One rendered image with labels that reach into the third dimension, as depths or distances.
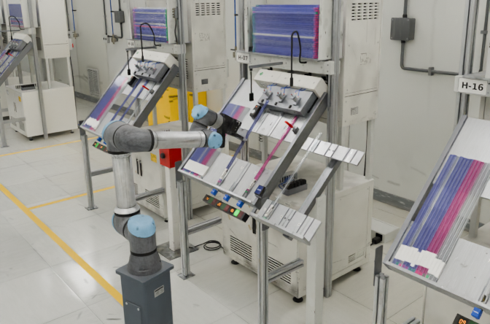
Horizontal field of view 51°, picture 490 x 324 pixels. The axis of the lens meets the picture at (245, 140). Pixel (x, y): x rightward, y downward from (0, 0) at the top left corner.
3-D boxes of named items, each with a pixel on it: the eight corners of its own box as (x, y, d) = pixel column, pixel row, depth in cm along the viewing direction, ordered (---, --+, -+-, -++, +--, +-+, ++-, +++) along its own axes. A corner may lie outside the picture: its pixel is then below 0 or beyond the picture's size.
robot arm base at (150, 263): (144, 279, 219) (142, 258, 216) (120, 269, 228) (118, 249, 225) (168, 265, 231) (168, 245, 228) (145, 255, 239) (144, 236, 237)
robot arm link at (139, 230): (136, 256, 218) (134, 227, 215) (123, 245, 229) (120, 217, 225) (162, 248, 225) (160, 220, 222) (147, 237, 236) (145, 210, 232)
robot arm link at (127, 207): (125, 246, 228) (111, 127, 212) (111, 234, 239) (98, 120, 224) (149, 237, 235) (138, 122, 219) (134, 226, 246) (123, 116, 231)
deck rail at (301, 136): (260, 211, 256) (254, 204, 252) (258, 209, 258) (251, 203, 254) (332, 99, 274) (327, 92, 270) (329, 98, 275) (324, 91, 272)
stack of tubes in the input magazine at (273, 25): (315, 58, 265) (316, 5, 257) (251, 52, 303) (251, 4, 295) (331, 57, 272) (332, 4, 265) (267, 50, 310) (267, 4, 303)
